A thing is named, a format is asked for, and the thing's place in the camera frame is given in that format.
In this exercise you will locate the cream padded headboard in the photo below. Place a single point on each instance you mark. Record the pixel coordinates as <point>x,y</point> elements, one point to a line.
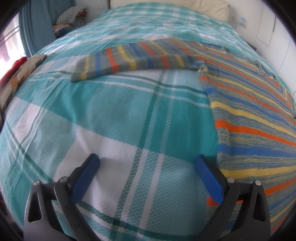
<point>216,9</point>

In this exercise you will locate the red cloth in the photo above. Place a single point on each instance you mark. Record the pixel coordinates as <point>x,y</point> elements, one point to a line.
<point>9,74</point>

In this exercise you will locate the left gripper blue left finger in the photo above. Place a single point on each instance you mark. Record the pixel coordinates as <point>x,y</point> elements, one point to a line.
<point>41,222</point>

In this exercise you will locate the dark bedside table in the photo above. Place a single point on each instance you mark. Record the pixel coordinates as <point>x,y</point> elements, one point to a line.
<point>254,48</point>

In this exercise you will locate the white wardrobe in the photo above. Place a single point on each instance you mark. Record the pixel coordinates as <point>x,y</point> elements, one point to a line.
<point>275,45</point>

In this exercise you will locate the blue curtain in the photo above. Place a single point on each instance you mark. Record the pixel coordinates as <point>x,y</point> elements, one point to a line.
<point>36,20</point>

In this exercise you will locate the checkered cushion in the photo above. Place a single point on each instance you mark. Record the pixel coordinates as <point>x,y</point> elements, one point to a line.
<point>18,79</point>

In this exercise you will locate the wall socket with blue sticker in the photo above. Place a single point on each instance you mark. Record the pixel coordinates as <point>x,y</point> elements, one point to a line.
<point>240,21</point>

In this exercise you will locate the teal plaid bedspread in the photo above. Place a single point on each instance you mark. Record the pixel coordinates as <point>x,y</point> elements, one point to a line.
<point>146,126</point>

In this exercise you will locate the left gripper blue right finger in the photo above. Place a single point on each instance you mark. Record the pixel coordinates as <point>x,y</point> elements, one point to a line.
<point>252,221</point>

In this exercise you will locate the pile of clothes on stand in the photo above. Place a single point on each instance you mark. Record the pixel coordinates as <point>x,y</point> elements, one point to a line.
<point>71,19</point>

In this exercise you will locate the striped knit sweater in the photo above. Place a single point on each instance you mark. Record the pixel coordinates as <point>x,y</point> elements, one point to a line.
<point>254,114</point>

